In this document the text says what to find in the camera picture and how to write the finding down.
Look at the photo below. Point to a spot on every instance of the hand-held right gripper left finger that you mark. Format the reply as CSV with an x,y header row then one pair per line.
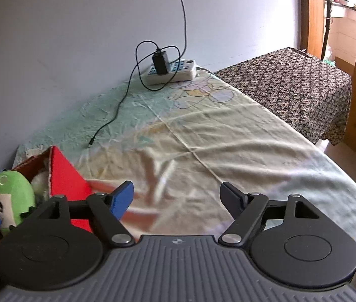
x,y
123,198

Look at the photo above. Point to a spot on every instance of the green plush toy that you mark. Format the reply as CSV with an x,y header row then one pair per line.
x,y
11,192

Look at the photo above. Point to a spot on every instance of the white power strip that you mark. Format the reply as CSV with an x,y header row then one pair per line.
x,y
178,72

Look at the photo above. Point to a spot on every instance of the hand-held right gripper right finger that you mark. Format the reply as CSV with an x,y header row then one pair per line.
x,y
231,198

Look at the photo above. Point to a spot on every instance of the red cardboard box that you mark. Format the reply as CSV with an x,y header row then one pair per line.
x,y
66,176

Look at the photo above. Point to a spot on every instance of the black charger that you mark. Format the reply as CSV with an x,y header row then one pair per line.
x,y
160,63

